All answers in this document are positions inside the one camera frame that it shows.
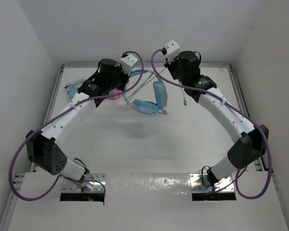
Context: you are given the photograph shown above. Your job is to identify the aluminium frame rail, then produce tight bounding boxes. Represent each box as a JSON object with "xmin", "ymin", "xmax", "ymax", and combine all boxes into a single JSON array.
[
  {"xmin": 62, "ymin": 63, "xmax": 231, "ymax": 68},
  {"xmin": 31, "ymin": 66, "xmax": 65, "ymax": 173},
  {"xmin": 228, "ymin": 65, "xmax": 265, "ymax": 171}
]

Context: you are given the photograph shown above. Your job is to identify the teal headphones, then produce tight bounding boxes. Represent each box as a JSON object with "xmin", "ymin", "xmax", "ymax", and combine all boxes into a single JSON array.
[{"xmin": 64, "ymin": 81, "xmax": 83, "ymax": 100}]

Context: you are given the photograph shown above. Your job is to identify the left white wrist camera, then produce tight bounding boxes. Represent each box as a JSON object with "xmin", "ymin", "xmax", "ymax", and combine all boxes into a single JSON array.
[{"xmin": 119, "ymin": 54, "xmax": 138, "ymax": 75}]

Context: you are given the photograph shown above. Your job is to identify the pink headphones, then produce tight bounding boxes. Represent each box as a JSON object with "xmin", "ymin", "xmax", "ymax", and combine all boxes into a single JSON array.
[{"xmin": 109, "ymin": 89, "xmax": 122, "ymax": 100}]

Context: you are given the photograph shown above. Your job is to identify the left aluminium frame rail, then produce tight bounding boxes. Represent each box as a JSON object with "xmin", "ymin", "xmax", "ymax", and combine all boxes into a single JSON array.
[{"xmin": 31, "ymin": 66, "xmax": 65, "ymax": 173}]

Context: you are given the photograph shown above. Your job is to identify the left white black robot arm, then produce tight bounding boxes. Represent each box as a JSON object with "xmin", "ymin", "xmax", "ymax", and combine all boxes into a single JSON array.
[{"xmin": 26, "ymin": 55, "xmax": 138, "ymax": 180}]

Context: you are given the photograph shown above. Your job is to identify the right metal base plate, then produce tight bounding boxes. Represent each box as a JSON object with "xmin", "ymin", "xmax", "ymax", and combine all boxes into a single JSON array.
[{"xmin": 190, "ymin": 173, "xmax": 236, "ymax": 193}]

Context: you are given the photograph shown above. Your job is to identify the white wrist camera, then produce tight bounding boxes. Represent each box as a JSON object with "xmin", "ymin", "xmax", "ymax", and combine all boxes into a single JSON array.
[
  {"xmin": 119, "ymin": 54, "xmax": 138, "ymax": 75},
  {"xmin": 164, "ymin": 40, "xmax": 181, "ymax": 63}
]

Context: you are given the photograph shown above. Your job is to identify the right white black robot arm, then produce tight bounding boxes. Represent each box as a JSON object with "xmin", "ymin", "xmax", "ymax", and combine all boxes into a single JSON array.
[{"xmin": 162, "ymin": 50, "xmax": 269, "ymax": 186}]

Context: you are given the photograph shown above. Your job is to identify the light blue headphones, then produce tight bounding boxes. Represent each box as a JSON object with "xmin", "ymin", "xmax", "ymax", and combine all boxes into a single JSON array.
[{"xmin": 122, "ymin": 69, "xmax": 168, "ymax": 115}]

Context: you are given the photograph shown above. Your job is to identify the metal base plate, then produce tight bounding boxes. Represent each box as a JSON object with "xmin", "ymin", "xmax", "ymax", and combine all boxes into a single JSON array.
[
  {"xmin": 62, "ymin": 173, "xmax": 106, "ymax": 193},
  {"xmin": 190, "ymin": 173, "xmax": 236, "ymax": 193}
]

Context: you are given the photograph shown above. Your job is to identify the right aluminium frame rail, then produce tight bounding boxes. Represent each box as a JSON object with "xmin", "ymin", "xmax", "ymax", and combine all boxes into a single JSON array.
[{"xmin": 228, "ymin": 65, "xmax": 265, "ymax": 171}]

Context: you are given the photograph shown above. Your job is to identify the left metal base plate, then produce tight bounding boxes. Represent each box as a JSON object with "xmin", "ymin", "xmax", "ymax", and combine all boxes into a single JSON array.
[{"xmin": 62, "ymin": 173, "xmax": 106, "ymax": 193}]

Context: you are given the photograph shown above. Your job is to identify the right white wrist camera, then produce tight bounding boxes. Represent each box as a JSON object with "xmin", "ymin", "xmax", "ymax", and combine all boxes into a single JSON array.
[{"xmin": 164, "ymin": 40, "xmax": 181, "ymax": 63}]

